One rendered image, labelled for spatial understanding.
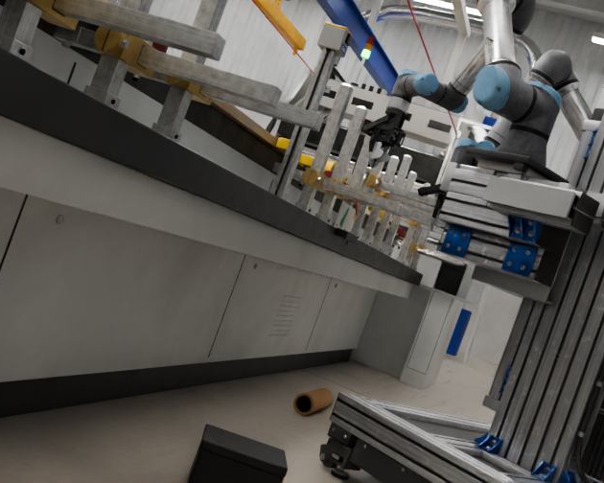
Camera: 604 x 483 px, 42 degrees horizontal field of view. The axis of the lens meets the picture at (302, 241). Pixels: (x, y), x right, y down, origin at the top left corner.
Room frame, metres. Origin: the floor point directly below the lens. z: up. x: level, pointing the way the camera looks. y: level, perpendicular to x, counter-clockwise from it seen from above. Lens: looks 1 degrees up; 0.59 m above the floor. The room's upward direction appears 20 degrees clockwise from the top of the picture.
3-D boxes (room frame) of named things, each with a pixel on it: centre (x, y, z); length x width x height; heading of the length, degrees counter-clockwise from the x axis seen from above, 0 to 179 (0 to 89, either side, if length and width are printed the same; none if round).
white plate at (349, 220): (2.98, -0.13, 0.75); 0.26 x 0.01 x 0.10; 163
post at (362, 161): (3.02, -0.11, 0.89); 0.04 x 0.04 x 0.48; 73
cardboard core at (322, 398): (3.15, -0.26, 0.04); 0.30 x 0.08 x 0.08; 163
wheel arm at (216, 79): (1.36, 0.33, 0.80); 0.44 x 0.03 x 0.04; 73
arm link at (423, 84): (2.71, -0.21, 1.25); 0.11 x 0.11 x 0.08; 25
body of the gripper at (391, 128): (2.77, -0.16, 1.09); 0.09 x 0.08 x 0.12; 43
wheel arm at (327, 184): (2.56, -0.04, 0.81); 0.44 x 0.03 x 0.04; 73
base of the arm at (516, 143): (2.33, -0.52, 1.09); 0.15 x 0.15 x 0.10
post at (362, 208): (3.25, -0.19, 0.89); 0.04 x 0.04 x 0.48; 73
